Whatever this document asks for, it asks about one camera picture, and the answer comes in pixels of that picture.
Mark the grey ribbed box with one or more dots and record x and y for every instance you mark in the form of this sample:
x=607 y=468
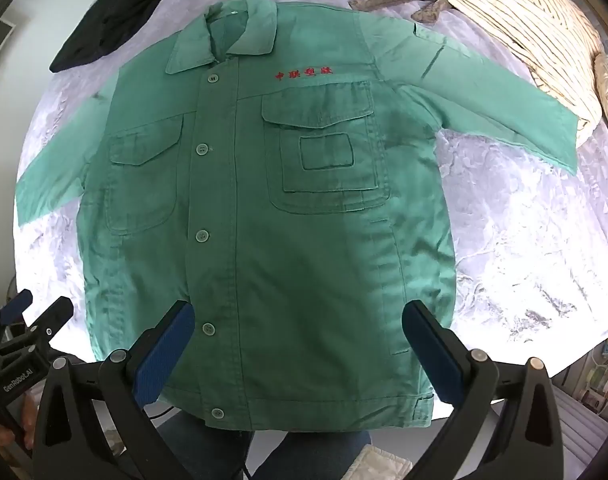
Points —
x=581 y=425

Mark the person's blue jeans legs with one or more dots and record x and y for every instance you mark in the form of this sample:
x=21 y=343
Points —
x=309 y=455

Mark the black cloth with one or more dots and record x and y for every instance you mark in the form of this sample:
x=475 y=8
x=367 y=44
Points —
x=114 y=15

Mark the lavender plush blanket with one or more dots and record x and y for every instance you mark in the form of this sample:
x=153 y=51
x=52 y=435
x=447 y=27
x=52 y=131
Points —
x=508 y=210

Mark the white quilted mat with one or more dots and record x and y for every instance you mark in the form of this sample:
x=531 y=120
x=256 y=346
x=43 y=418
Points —
x=383 y=462

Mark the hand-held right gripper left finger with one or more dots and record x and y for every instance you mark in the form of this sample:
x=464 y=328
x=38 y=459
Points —
x=166 y=355

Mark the green work jacket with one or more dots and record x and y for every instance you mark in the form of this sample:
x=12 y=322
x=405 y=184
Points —
x=284 y=210

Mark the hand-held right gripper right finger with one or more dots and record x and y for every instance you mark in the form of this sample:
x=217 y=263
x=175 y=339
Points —
x=431 y=355

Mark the cream striped quilt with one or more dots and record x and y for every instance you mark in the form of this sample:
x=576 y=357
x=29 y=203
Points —
x=523 y=20

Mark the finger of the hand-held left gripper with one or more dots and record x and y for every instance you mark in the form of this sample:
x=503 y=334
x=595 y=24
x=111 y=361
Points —
x=15 y=306
x=51 y=317

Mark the person's left hand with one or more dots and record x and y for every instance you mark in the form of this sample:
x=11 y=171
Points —
x=28 y=417

